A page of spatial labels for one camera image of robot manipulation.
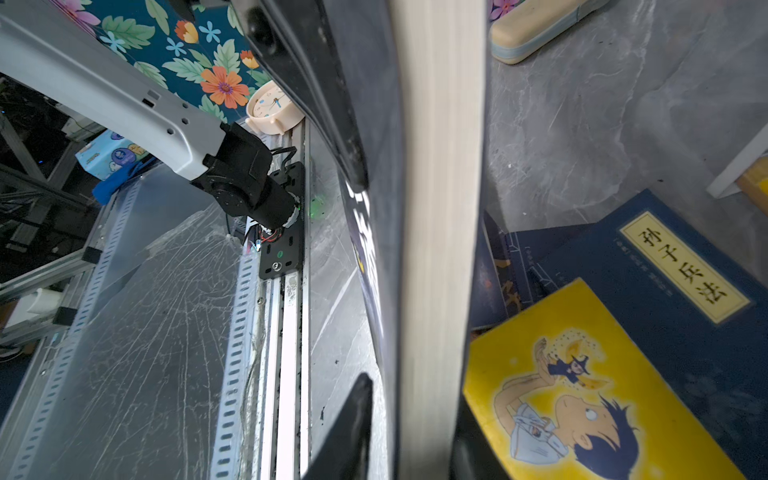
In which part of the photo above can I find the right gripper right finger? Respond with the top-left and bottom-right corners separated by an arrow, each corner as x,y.
449,397 -> 510,480

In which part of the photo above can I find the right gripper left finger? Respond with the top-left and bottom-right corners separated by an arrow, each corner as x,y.
303,373 -> 373,480

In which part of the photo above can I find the black wolf cover book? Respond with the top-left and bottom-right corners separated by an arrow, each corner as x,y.
233,1 -> 488,479

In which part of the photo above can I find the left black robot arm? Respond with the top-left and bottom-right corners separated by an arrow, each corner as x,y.
1,1 -> 302,230

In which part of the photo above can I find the yellow cartoon cover book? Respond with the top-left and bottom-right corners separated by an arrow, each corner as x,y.
463,280 -> 741,479

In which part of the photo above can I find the navy book underneath pile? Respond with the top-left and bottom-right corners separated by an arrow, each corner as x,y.
468,213 -> 588,333

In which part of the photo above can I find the navy book at back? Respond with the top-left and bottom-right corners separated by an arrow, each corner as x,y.
530,191 -> 767,479

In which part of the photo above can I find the beige glasses case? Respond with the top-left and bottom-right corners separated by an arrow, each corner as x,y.
489,0 -> 609,65

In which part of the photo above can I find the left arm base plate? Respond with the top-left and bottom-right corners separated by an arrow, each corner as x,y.
259,162 -> 306,280

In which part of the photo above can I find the beige round wall clock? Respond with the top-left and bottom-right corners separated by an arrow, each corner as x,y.
245,81 -> 305,135

